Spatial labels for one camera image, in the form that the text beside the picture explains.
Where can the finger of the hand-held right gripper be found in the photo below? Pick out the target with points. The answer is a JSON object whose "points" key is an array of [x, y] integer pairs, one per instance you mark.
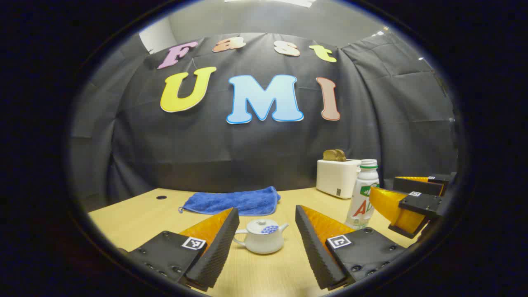
{"points": [[416, 185], [420, 204]]}

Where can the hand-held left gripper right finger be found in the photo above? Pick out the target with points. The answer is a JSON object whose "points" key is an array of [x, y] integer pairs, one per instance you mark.
{"points": [[313, 251]]}

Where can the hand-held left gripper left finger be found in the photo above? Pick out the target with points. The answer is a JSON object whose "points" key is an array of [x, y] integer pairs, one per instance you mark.
{"points": [[218, 251]]}

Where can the white teacup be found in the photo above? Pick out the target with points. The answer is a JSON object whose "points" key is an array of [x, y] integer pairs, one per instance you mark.
{"points": [[260, 244]]}

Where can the white water bottle green label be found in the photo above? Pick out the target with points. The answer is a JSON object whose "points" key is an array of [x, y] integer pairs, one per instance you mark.
{"points": [[361, 206]]}

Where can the blue towel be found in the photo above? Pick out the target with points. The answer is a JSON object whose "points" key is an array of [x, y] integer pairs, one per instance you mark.
{"points": [[239, 202]]}

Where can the white toaster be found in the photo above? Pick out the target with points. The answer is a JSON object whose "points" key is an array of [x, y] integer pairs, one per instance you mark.
{"points": [[336, 177]]}

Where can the brown bread slice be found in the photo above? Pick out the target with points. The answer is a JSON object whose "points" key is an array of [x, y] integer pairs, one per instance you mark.
{"points": [[333, 155]]}

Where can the black backdrop cloth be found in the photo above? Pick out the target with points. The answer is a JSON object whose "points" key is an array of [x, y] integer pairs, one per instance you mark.
{"points": [[247, 152]]}

